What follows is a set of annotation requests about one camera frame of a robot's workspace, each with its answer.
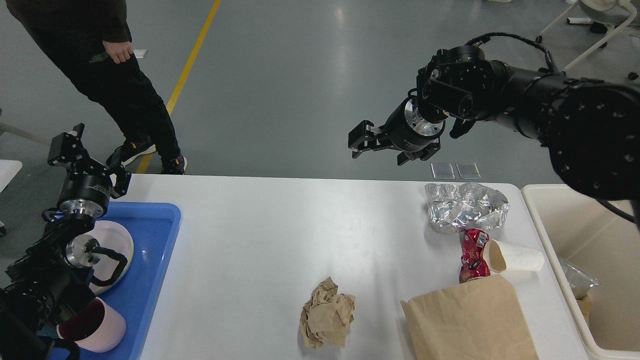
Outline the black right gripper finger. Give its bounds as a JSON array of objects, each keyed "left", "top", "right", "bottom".
[
  {"left": 348, "top": 120, "right": 393, "bottom": 159},
  {"left": 397, "top": 142, "right": 441, "bottom": 166}
]

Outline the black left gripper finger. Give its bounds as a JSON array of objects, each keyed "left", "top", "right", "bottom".
[
  {"left": 46, "top": 123, "right": 93, "bottom": 173},
  {"left": 106, "top": 149, "right": 131, "bottom": 199}
]

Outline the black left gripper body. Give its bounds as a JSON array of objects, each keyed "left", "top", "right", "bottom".
[{"left": 57, "top": 170, "right": 114, "bottom": 219}]

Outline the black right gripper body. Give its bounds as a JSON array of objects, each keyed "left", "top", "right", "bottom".
[{"left": 382, "top": 97, "right": 447, "bottom": 153}]

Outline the pink plate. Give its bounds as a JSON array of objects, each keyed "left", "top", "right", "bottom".
[{"left": 86, "top": 220, "right": 132, "bottom": 280}]

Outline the aluminium foil container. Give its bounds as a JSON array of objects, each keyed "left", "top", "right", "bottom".
[{"left": 424, "top": 182, "right": 510, "bottom": 233}]

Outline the crushed red can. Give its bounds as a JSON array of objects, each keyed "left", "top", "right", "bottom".
[{"left": 459, "top": 228, "right": 490, "bottom": 284}]

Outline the pink mug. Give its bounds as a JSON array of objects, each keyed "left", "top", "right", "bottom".
[{"left": 55, "top": 297, "right": 127, "bottom": 353}]

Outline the brown paper bag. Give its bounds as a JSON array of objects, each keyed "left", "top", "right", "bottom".
[{"left": 401, "top": 275, "right": 538, "bottom": 360}]

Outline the brown paper ball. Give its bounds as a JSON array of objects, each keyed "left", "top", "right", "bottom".
[{"left": 299, "top": 276, "right": 356, "bottom": 349}]

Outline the rectangular aluminium foil tray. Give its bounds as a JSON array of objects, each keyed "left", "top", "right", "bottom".
[{"left": 558, "top": 257, "right": 601, "bottom": 300}]

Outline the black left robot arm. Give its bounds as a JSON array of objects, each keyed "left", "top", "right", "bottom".
[{"left": 0, "top": 123, "right": 131, "bottom": 360}]

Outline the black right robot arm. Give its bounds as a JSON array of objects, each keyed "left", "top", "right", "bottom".
[{"left": 347, "top": 32, "right": 640, "bottom": 224}]

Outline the left floor outlet cover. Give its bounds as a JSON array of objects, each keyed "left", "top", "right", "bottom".
[{"left": 430, "top": 162, "right": 457, "bottom": 180}]

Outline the floor outlet cover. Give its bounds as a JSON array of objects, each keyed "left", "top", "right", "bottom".
[
  {"left": 455, "top": 162, "right": 482, "bottom": 180},
  {"left": 430, "top": 162, "right": 457, "bottom": 180}
]

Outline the right floor outlet cover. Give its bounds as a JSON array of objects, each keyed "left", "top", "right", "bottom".
[{"left": 455, "top": 162, "right": 482, "bottom": 180}]

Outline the yellow plate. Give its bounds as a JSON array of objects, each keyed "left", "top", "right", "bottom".
[{"left": 107, "top": 234, "right": 135, "bottom": 286}]

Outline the white side table corner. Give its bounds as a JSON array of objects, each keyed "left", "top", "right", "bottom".
[{"left": 0, "top": 159, "right": 23, "bottom": 192}]

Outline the blue plastic tray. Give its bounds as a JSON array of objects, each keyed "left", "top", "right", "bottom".
[{"left": 40, "top": 201, "right": 182, "bottom": 360}]

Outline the person in black clothes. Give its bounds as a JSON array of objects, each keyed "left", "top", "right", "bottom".
[{"left": 6, "top": 0, "right": 188, "bottom": 175}]

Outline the white paper cup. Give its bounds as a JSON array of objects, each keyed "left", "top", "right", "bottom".
[{"left": 482, "top": 239, "right": 545, "bottom": 273}]

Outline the beige plastic bin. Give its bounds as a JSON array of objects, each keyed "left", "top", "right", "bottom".
[{"left": 521, "top": 184, "right": 640, "bottom": 360}]

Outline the white rolling chair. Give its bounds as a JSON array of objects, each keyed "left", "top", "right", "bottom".
[{"left": 534, "top": 0, "right": 639, "bottom": 73}]

